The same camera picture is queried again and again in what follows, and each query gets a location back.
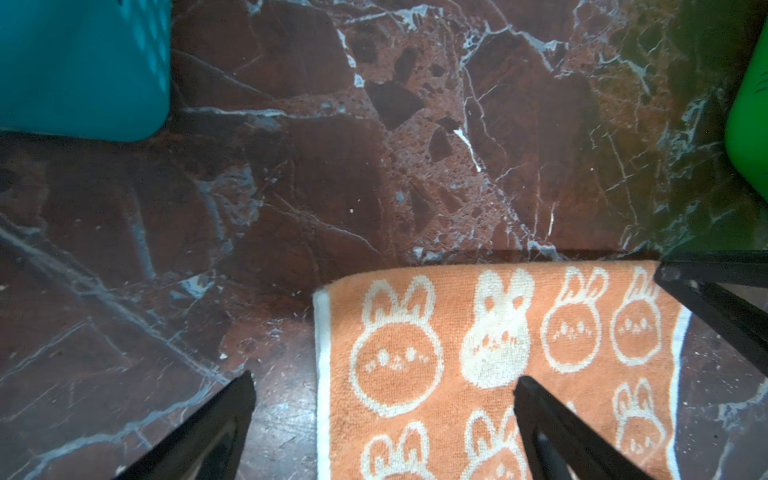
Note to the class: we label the green plastic basket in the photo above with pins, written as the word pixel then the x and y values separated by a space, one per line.
pixel 746 129

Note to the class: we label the teal plastic basket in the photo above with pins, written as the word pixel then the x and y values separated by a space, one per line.
pixel 87 69

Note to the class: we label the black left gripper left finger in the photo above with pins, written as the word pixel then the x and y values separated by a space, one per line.
pixel 207 445

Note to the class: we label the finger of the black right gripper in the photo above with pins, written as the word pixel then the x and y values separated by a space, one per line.
pixel 697 280

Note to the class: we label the orange bunny towel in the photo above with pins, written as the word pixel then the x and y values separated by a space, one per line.
pixel 417 366

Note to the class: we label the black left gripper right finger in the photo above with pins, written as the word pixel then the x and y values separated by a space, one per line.
pixel 558 443

